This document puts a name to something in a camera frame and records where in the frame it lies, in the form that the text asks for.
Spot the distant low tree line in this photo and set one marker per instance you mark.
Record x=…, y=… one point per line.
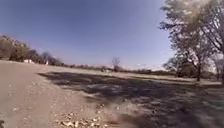
x=146, y=71

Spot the large overhanging tree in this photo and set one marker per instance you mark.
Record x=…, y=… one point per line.
x=196, y=36

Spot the bare leafless tree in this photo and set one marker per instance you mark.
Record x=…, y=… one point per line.
x=116, y=63

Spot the row of trees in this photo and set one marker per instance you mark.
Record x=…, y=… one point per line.
x=16, y=50

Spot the dry brown dirt ground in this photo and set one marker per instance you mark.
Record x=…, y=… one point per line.
x=40, y=96

